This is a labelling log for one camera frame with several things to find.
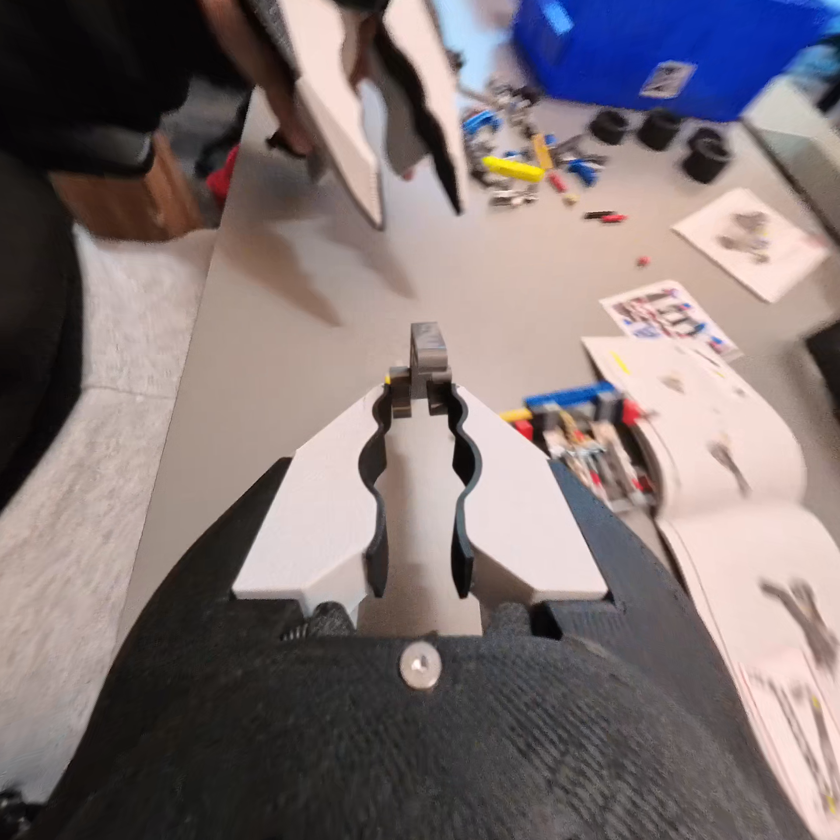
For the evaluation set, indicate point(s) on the dark grey lego connector piece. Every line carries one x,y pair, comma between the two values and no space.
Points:
426,344

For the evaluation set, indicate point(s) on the partly built lego chassis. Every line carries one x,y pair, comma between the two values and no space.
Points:
590,446

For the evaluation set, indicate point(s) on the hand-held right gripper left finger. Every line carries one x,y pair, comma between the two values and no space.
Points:
308,525

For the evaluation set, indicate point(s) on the black lego tire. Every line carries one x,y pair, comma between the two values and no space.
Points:
659,130
610,128
707,161

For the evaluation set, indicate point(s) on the open lego instruction booklet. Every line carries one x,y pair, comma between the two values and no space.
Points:
722,472

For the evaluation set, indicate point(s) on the white printed leaflet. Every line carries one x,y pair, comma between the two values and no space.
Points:
754,243

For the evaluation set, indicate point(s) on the red and black lego pin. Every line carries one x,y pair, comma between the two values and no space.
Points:
605,216

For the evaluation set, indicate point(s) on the person's left hand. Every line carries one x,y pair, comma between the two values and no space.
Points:
262,79

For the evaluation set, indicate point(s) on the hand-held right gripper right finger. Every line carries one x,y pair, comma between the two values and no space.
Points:
525,525

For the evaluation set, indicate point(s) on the red object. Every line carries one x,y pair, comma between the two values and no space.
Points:
223,177

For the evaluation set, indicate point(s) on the pile of loose lego pieces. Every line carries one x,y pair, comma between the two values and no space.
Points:
512,169

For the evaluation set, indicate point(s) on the person's black top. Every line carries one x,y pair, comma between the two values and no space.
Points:
79,65

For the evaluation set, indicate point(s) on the brown wooden furniture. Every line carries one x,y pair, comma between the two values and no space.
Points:
131,197

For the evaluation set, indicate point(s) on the person's dark trousers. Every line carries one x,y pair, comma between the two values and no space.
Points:
33,328

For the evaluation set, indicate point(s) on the lego sticker sheet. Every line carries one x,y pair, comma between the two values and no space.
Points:
669,321

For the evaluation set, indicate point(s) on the blue plastic bin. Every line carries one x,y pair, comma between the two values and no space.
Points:
623,39

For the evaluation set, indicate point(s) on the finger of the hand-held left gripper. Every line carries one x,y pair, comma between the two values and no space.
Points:
426,39
328,98

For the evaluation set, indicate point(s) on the pale grey box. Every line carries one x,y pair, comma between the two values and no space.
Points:
800,144

